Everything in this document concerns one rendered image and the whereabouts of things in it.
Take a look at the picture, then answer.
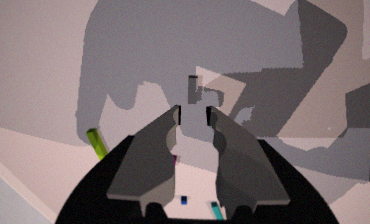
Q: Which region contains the lime green rod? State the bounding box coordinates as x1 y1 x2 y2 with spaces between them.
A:
86 128 108 160

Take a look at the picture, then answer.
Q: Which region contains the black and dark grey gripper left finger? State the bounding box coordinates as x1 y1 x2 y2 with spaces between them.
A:
54 105 181 224

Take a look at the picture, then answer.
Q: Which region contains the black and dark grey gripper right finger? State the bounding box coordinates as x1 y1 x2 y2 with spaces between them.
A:
206 106 339 224

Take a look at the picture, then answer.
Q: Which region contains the turquoise rod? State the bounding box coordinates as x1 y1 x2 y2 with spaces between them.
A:
211 201 224 220

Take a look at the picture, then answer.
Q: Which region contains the small blue block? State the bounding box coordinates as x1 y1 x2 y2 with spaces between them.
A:
181 196 187 205

